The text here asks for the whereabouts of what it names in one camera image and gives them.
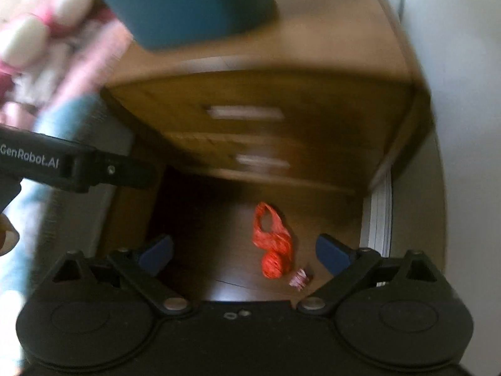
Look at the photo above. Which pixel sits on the red plastic bag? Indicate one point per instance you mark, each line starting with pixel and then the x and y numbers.
pixel 276 242

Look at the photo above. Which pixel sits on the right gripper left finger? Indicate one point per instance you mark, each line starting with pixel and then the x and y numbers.
pixel 140 270

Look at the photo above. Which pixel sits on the small red candy wrapper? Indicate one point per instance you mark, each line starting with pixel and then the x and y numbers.
pixel 300 280

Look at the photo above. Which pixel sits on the wooden nightstand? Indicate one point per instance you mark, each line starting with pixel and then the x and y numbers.
pixel 328 95

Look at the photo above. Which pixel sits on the pink plush toy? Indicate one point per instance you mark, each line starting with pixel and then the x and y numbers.
pixel 25 39

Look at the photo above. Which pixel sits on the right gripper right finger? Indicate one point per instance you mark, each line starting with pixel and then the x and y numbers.
pixel 349 267

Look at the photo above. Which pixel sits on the person's left hand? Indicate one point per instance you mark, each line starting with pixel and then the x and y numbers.
pixel 9 237

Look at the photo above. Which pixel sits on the dark teal trash bin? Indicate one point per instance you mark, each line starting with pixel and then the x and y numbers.
pixel 160 24

